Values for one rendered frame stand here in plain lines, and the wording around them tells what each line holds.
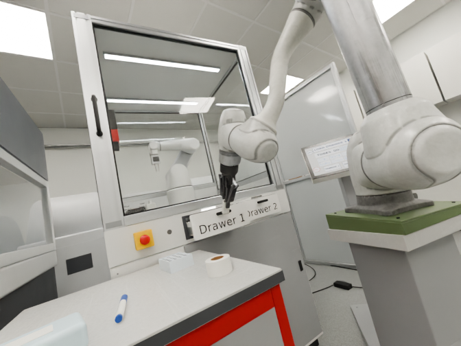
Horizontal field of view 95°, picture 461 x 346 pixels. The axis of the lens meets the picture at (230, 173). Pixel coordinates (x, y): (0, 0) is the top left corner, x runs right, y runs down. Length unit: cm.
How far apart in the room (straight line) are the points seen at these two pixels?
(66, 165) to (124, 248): 344
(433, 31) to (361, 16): 378
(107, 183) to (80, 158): 336
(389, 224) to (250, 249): 73
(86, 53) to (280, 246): 141
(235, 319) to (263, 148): 41
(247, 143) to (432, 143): 40
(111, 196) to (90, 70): 60
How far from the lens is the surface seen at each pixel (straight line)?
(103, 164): 107
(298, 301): 148
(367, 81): 67
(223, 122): 77
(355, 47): 70
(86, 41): 136
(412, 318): 87
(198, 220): 95
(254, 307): 55
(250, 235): 123
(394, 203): 81
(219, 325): 52
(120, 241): 103
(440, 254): 88
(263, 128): 65
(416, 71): 400
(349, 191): 154
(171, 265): 79
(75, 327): 51
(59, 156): 442
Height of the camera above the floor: 94
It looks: 8 degrees up
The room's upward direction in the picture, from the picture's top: 14 degrees counter-clockwise
